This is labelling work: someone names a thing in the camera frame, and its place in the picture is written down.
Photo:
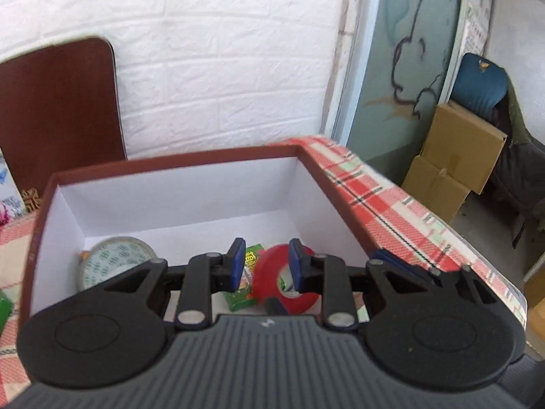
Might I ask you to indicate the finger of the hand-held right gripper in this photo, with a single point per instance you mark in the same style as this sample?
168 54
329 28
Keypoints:
400 263

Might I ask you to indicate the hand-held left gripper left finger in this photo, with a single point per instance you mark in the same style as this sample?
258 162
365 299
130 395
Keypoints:
235 264

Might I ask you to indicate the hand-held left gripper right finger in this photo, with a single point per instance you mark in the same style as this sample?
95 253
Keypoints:
299 264

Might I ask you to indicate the red tape roll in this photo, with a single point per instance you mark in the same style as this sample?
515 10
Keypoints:
266 272

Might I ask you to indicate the small green carton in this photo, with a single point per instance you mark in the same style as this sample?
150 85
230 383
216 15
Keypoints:
239 300

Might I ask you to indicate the brown box with white inside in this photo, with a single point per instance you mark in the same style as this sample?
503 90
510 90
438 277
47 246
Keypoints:
179 196

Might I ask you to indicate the plaid blanket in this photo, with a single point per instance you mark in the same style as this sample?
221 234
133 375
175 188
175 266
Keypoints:
383 187

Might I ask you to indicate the small cardboard box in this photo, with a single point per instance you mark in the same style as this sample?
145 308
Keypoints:
434 191

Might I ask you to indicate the large cardboard box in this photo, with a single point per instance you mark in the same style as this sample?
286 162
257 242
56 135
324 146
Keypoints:
464 145

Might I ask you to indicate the dark green jacket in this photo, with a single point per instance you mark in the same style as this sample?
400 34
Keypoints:
521 162

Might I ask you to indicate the blue chair back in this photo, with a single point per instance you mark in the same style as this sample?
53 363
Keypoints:
477 85

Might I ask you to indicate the grey-green panel with drawing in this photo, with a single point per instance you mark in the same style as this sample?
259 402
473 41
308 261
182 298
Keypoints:
383 51

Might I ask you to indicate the brown wooden headboard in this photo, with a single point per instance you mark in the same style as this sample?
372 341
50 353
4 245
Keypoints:
55 115

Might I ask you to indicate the green packet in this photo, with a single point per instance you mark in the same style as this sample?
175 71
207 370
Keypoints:
4 313

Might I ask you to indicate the white upright mattress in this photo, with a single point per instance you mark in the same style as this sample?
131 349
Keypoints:
474 21

